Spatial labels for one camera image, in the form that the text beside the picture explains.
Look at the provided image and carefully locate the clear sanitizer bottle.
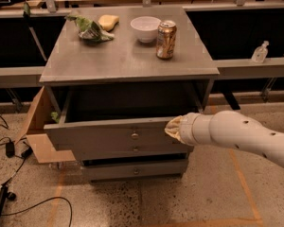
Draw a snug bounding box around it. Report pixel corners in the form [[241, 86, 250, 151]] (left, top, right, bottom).
[[251, 41, 269, 63]]

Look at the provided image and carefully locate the black floor cable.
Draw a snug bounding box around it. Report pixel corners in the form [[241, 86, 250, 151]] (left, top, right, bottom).
[[0, 106, 74, 227]]

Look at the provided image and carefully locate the green chip bag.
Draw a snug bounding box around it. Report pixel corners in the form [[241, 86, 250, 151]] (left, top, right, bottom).
[[65, 14, 115, 43]]

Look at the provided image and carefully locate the yellow sponge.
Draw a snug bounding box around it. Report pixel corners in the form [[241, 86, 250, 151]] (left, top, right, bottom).
[[98, 15, 119, 31]]

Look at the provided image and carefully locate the white ceramic bowl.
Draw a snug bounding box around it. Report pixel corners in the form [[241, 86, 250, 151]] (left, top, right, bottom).
[[131, 16, 161, 43]]

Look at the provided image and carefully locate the brown cardboard box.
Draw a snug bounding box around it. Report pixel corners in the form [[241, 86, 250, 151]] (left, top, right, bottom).
[[15, 87, 75, 164]]

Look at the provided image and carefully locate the black tripod leg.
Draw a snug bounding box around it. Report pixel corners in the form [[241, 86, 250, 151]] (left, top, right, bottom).
[[0, 184, 16, 218]]

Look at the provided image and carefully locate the grey drawer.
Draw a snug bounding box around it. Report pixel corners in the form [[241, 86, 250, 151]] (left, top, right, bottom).
[[81, 159, 188, 181], [72, 142, 192, 161], [43, 90, 206, 152]]

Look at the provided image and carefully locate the grey wooden drawer cabinet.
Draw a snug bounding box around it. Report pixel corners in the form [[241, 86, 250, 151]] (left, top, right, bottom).
[[40, 6, 219, 169]]

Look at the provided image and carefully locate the grey middle drawer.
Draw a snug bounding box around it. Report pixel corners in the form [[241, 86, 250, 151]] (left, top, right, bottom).
[[72, 142, 192, 161]]

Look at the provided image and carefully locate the black power adapter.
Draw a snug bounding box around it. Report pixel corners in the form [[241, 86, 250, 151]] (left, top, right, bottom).
[[6, 142, 15, 158]]

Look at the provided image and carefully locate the grey bottom drawer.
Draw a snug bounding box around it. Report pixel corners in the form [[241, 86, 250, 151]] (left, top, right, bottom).
[[81, 159, 188, 181]]

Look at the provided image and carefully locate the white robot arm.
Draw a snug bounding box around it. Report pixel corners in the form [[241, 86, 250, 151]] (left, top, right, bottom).
[[165, 111, 284, 168]]

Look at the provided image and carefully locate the gold soda can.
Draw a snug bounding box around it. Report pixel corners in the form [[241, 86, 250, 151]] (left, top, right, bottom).
[[156, 20, 177, 60]]

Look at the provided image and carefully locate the grey top drawer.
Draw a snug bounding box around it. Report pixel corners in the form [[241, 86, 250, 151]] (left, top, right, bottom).
[[43, 90, 206, 152]]

